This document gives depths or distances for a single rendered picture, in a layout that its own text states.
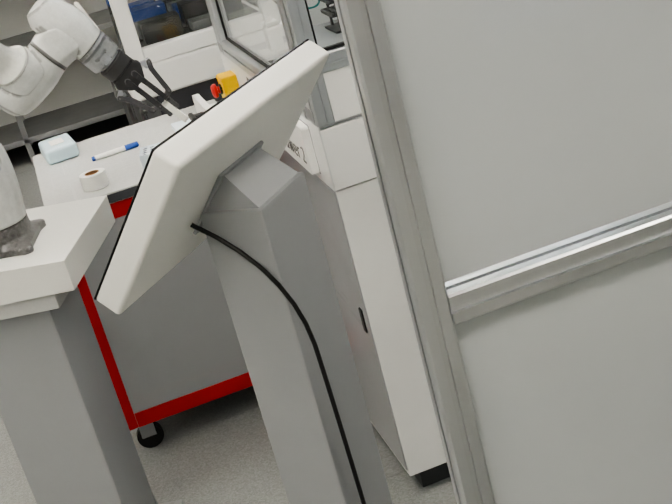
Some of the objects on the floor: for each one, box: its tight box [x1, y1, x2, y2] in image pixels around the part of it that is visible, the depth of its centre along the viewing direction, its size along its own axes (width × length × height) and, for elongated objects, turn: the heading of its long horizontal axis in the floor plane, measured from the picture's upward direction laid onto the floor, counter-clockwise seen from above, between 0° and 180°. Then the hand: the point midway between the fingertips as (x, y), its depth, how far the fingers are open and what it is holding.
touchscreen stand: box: [200, 172, 393, 504], centre depth 218 cm, size 50×45×102 cm
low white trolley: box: [32, 99, 253, 448], centre depth 351 cm, size 58×62×76 cm
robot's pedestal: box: [0, 286, 184, 504], centre depth 280 cm, size 30×30×76 cm
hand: (175, 111), depth 294 cm, fingers closed
